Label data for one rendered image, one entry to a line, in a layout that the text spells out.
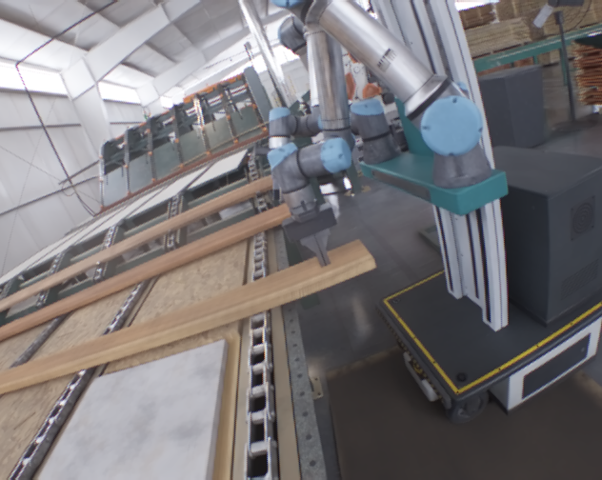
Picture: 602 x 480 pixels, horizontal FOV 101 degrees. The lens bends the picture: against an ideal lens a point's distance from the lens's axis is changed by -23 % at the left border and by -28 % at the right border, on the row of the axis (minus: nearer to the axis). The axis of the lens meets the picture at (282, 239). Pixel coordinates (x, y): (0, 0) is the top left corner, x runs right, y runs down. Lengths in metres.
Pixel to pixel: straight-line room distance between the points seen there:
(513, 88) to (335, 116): 3.52
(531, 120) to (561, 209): 3.36
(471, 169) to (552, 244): 0.48
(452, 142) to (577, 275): 0.86
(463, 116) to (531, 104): 3.81
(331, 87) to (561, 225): 0.82
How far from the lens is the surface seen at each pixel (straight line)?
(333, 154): 0.72
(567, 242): 1.24
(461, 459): 1.41
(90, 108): 13.17
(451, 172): 0.81
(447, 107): 0.63
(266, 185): 2.00
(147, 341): 0.99
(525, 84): 4.34
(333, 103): 0.83
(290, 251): 2.13
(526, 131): 4.44
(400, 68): 0.65
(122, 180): 7.43
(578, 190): 1.20
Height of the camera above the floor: 1.28
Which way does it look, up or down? 20 degrees down
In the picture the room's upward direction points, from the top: 23 degrees counter-clockwise
